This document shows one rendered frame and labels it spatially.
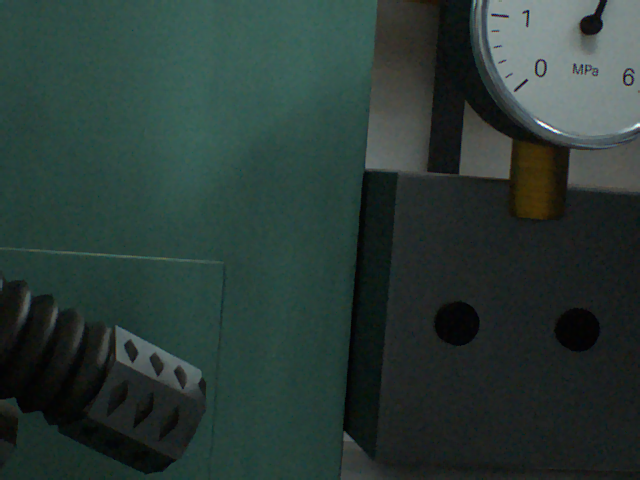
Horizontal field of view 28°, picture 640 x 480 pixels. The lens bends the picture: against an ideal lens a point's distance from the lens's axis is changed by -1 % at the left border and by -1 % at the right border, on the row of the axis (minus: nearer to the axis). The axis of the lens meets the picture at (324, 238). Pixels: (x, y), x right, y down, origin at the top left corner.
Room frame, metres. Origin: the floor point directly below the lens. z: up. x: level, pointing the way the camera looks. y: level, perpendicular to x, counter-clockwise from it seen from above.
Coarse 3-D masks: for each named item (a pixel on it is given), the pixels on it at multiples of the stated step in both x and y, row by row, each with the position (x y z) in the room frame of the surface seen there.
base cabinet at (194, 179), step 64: (0, 0) 0.35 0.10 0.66; (64, 0) 0.36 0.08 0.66; (128, 0) 0.36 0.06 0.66; (192, 0) 0.36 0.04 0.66; (256, 0) 0.37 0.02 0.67; (320, 0) 0.37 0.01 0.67; (0, 64) 0.35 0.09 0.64; (64, 64) 0.36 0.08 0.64; (128, 64) 0.36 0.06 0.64; (192, 64) 0.36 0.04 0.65; (256, 64) 0.37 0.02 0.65; (320, 64) 0.37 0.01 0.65; (0, 128) 0.35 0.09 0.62; (64, 128) 0.36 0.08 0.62; (128, 128) 0.36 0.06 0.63; (192, 128) 0.36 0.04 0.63; (256, 128) 0.37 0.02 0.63; (320, 128) 0.37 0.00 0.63; (0, 192) 0.35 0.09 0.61; (64, 192) 0.36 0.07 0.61; (128, 192) 0.36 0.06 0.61; (192, 192) 0.36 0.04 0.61; (256, 192) 0.37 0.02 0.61; (320, 192) 0.37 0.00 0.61; (0, 256) 0.35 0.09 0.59; (64, 256) 0.36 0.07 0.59; (128, 256) 0.36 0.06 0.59; (192, 256) 0.36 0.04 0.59; (256, 256) 0.37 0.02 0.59; (320, 256) 0.37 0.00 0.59; (128, 320) 0.36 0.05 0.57; (192, 320) 0.36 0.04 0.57; (256, 320) 0.37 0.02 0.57; (320, 320) 0.37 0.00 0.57; (256, 384) 0.37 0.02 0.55; (320, 384) 0.37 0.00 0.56; (64, 448) 0.36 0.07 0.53; (192, 448) 0.36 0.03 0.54; (256, 448) 0.37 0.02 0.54; (320, 448) 0.37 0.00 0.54
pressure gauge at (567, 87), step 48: (480, 0) 0.31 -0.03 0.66; (528, 0) 0.32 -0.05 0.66; (576, 0) 0.32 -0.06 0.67; (624, 0) 0.32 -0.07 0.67; (480, 48) 0.31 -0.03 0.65; (528, 48) 0.32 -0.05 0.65; (576, 48) 0.32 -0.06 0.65; (624, 48) 0.32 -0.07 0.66; (480, 96) 0.33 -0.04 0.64; (528, 96) 0.32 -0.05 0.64; (576, 96) 0.32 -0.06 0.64; (624, 96) 0.32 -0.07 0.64; (528, 144) 0.34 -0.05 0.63; (576, 144) 0.32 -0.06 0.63; (528, 192) 0.34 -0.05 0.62
